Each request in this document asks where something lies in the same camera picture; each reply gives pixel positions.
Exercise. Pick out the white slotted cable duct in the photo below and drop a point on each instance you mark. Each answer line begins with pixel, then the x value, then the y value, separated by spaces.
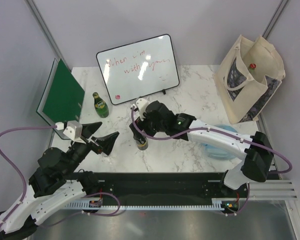
pixel 93 205

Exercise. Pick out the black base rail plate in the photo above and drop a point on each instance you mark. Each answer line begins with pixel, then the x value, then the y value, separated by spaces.
pixel 166 188

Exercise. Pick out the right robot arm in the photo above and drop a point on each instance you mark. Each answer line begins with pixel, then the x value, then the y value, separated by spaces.
pixel 254 151

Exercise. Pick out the cola glass bottle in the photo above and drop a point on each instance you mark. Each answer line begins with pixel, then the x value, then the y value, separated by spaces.
pixel 252 68

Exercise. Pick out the green bottle far left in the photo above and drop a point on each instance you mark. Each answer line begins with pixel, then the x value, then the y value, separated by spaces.
pixel 100 106

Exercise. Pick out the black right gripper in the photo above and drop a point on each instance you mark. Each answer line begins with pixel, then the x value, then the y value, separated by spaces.
pixel 136 136

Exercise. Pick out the whiteboard with red writing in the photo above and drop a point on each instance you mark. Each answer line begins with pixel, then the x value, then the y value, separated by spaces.
pixel 139 69

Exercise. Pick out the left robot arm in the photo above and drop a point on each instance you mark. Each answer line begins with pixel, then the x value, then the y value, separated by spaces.
pixel 50 188

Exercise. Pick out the beige canvas tote bag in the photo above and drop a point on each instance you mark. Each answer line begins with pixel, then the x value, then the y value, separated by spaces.
pixel 244 96

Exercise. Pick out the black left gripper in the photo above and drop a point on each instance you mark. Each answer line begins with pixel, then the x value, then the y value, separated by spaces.
pixel 106 142

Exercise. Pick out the green binder folder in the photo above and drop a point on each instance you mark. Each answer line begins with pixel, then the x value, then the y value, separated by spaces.
pixel 63 96

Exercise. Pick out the dark beverage can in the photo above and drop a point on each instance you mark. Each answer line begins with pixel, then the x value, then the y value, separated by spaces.
pixel 142 143

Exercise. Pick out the aluminium extrusion rail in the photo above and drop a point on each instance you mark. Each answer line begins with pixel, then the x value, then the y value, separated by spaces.
pixel 272 190

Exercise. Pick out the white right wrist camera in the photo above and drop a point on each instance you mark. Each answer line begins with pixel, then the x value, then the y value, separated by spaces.
pixel 140 106

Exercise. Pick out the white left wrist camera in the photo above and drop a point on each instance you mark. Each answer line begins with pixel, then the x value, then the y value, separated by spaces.
pixel 73 130

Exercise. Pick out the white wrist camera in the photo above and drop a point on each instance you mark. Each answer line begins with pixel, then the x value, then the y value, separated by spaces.
pixel 73 130
pixel 140 106

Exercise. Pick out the light blue headphones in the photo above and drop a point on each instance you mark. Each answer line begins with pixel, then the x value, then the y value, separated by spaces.
pixel 218 153

